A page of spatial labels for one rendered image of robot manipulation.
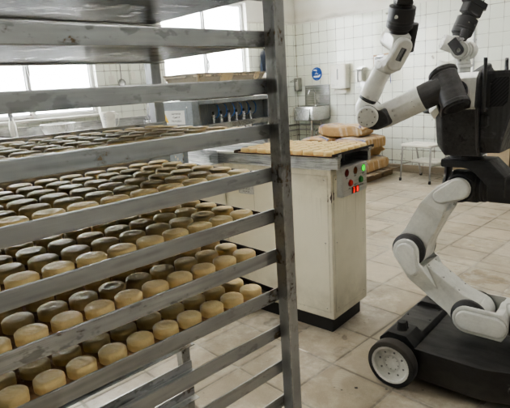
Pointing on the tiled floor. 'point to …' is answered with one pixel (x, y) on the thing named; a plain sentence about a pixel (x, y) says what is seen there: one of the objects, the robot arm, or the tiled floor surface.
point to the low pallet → (380, 173)
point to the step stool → (421, 158)
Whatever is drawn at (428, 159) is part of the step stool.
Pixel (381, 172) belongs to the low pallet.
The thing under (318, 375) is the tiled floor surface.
